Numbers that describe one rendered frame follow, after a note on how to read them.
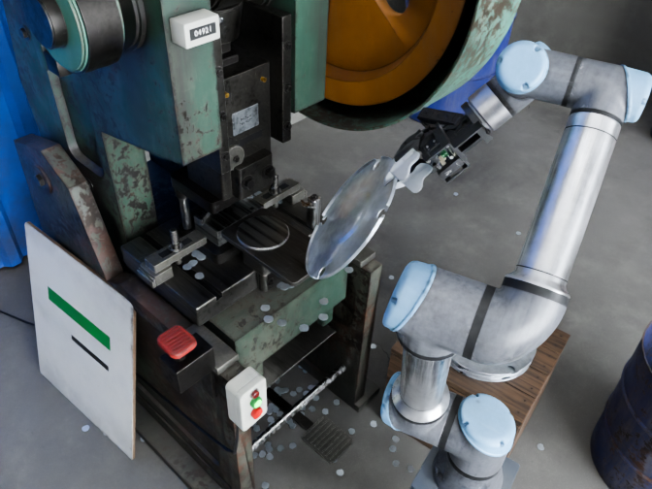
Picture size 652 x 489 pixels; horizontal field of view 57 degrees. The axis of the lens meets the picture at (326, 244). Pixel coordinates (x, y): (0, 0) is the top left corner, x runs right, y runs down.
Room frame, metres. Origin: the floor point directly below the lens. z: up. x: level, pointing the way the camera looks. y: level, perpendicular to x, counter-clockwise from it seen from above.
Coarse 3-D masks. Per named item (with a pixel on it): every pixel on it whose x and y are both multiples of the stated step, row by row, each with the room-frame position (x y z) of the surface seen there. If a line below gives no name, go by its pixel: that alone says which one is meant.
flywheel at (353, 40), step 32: (352, 0) 1.40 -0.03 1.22; (384, 0) 1.38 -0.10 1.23; (416, 0) 1.29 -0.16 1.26; (448, 0) 1.20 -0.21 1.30; (352, 32) 1.40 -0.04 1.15; (384, 32) 1.34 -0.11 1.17; (416, 32) 1.28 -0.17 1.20; (448, 32) 1.19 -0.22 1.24; (352, 64) 1.40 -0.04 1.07; (384, 64) 1.33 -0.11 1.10; (416, 64) 1.23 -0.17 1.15; (448, 64) 1.28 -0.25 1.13; (352, 96) 1.35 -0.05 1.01; (384, 96) 1.28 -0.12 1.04
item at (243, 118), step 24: (240, 48) 1.22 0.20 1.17; (240, 72) 1.10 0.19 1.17; (264, 72) 1.15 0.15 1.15; (240, 96) 1.10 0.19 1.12; (264, 96) 1.15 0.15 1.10; (240, 120) 1.09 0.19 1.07; (264, 120) 1.15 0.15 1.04; (240, 144) 1.09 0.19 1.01; (264, 144) 1.14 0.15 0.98; (192, 168) 1.12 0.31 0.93; (240, 168) 1.06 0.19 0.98; (264, 168) 1.10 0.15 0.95; (216, 192) 1.06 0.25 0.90; (240, 192) 1.05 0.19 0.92
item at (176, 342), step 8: (176, 328) 0.79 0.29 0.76; (160, 336) 0.77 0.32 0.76; (168, 336) 0.77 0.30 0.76; (176, 336) 0.77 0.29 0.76; (184, 336) 0.77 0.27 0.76; (192, 336) 0.77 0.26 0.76; (160, 344) 0.75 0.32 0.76; (168, 344) 0.75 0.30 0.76; (176, 344) 0.75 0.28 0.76; (184, 344) 0.75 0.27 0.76; (192, 344) 0.75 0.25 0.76; (168, 352) 0.73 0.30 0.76; (176, 352) 0.73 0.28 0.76; (184, 352) 0.73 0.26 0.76
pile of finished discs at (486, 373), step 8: (456, 360) 1.05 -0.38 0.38; (464, 360) 1.05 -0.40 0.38; (520, 360) 1.07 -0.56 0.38; (528, 360) 1.07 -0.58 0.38; (456, 368) 1.04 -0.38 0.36; (464, 368) 1.03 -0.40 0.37; (472, 368) 1.03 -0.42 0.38; (480, 368) 1.03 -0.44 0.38; (488, 368) 1.03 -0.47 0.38; (496, 368) 1.03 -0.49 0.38; (504, 368) 1.03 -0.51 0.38; (512, 368) 1.04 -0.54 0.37; (520, 368) 1.04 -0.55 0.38; (472, 376) 1.02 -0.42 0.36; (480, 376) 1.01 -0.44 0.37; (488, 376) 1.01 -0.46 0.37; (496, 376) 1.01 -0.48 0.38; (504, 376) 1.01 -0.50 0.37; (512, 376) 1.02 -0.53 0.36
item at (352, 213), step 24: (360, 168) 1.10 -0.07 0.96; (384, 168) 1.02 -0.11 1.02; (360, 192) 1.00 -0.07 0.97; (384, 192) 0.93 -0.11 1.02; (336, 216) 1.00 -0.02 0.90; (360, 216) 0.92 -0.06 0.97; (312, 240) 1.01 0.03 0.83; (336, 240) 0.91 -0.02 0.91; (360, 240) 0.85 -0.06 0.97; (312, 264) 0.92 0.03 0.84; (336, 264) 0.85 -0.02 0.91
